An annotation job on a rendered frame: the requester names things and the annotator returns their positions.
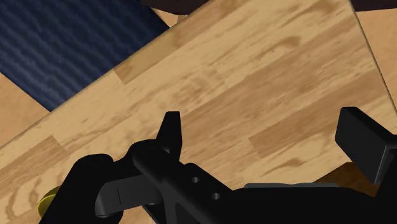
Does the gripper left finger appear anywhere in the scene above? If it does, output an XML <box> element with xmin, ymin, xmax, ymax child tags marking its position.
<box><xmin>39</xmin><ymin>111</ymin><xmax>234</xmax><ymax>224</ymax></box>

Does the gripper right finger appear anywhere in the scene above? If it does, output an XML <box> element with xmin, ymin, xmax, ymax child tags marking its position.
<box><xmin>335</xmin><ymin>106</ymin><xmax>397</xmax><ymax>199</ymax></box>

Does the light wooden table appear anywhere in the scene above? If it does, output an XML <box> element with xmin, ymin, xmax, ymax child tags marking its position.
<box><xmin>0</xmin><ymin>0</ymin><xmax>397</xmax><ymax>224</ymax></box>

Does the dark blue rug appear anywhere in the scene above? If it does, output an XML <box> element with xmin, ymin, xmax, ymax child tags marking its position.
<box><xmin>0</xmin><ymin>0</ymin><xmax>171</xmax><ymax>113</ymax></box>

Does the yellow round object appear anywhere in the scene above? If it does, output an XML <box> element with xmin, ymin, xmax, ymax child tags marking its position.
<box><xmin>38</xmin><ymin>185</ymin><xmax>62</xmax><ymax>218</ymax></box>

